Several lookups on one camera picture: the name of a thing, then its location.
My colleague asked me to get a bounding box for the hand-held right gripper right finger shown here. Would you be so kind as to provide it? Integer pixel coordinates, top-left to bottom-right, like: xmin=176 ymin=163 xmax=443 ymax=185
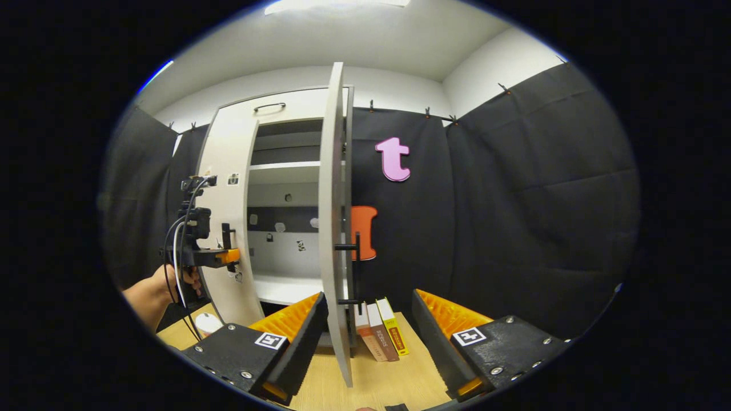
xmin=411 ymin=289 xmax=572 ymax=403

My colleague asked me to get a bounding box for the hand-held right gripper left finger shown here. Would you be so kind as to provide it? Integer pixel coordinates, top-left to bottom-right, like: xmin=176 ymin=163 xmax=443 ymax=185
xmin=180 ymin=292 xmax=330 ymax=406

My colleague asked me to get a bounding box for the beige double-door shoe cabinet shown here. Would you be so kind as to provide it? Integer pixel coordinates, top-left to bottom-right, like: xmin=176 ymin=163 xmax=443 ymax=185
xmin=197 ymin=62 xmax=362 ymax=388

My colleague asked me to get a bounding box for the cabinet door with camera sticker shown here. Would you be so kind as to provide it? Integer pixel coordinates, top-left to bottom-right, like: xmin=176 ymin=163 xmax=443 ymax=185
xmin=197 ymin=117 xmax=264 ymax=327

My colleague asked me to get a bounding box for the cabinet door with cherry sticker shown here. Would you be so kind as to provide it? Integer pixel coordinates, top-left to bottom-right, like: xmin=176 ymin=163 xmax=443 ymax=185
xmin=318 ymin=62 xmax=362 ymax=388

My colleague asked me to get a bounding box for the white cabinet shelf board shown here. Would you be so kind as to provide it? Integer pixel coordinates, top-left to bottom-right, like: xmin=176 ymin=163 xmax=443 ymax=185
xmin=253 ymin=274 xmax=323 ymax=306
xmin=248 ymin=161 xmax=322 ymax=184

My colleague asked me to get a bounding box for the beige cabinet drawer front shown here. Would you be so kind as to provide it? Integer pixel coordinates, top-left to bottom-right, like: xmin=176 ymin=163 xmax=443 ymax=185
xmin=214 ymin=87 xmax=350 ymax=129

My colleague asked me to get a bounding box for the yellow book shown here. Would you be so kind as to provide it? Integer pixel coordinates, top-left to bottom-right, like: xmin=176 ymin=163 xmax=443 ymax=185
xmin=375 ymin=297 xmax=410 ymax=356

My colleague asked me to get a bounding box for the dark red book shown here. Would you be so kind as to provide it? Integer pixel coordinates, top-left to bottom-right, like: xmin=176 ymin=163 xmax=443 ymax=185
xmin=365 ymin=303 xmax=400 ymax=361

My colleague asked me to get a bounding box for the white round bowl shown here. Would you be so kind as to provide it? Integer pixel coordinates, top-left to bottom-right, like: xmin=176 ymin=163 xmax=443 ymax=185
xmin=194 ymin=312 xmax=224 ymax=337

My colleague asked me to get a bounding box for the black backdrop cloth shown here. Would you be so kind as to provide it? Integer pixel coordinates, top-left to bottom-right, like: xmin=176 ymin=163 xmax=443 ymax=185
xmin=100 ymin=60 xmax=640 ymax=340

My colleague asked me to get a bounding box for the small ceiling light panel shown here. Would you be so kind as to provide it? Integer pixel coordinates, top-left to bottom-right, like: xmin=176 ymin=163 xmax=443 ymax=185
xmin=137 ymin=59 xmax=175 ymax=95

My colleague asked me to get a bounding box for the large ceiling light panel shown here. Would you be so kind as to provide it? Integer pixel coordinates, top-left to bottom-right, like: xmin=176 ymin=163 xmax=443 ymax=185
xmin=264 ymin=0 xmax=411 ymax=16

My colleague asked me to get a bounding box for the left hand-held gripper cable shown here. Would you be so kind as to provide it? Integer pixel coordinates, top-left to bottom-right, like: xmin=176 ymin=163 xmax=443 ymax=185
xmin=163 ymin=177 xmax=203 ymax=343

